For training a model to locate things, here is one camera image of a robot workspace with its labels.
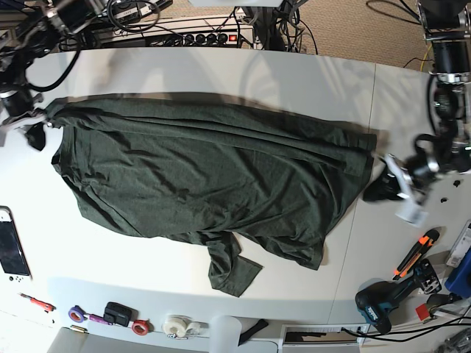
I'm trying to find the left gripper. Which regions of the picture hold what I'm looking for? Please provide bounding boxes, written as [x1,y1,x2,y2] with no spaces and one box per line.
[363,153,440,206]

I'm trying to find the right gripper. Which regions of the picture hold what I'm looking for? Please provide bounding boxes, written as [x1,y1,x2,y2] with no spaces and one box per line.
[1,90,46,151]

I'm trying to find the dark green t-shirt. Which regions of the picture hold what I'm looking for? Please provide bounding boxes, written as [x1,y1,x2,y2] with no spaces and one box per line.
[46,98,377,297]

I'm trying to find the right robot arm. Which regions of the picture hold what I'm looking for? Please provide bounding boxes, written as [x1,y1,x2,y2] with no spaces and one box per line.
[1,1,107,151]

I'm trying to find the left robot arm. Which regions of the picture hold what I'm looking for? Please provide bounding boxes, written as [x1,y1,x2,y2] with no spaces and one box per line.
[363,1,470,204]

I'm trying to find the orange black utility knife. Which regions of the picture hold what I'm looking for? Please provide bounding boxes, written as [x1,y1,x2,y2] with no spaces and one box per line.
[392,229,440,281]

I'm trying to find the teal black power drill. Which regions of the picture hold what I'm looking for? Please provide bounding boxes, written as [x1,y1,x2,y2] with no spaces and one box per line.
[355,259,442,335]

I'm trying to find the blue box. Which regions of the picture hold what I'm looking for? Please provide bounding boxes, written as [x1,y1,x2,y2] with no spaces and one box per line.
[445,243,470,299]

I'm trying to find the red square tag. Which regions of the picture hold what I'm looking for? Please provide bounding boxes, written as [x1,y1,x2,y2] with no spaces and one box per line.
[415,303,432,321]

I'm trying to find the white handheld game console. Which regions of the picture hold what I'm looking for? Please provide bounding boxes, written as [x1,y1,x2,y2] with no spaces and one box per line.
[1,206,32,283]

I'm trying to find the black power strip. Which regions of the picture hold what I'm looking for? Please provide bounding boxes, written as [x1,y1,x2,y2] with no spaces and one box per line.
[100,32,253,49]

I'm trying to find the red screwdriver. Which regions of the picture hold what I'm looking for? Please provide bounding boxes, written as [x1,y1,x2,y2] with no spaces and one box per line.
[18,293,56,313]

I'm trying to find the purple tape roll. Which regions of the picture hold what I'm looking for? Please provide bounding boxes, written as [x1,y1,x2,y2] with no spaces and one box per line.
[68,305,86,323]

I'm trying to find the red tape roll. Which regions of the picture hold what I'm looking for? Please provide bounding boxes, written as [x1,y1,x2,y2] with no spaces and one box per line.
[131,320,151,336]

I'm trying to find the white tape dispenser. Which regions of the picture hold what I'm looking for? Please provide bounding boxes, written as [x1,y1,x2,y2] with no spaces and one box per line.
[161,315,209,339]

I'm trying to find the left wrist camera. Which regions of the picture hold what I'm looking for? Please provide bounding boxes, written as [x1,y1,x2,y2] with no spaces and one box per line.
[396,200,428,227]

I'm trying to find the black action camera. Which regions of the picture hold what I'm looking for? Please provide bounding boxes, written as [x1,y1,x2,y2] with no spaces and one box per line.
[103,302,138,327]

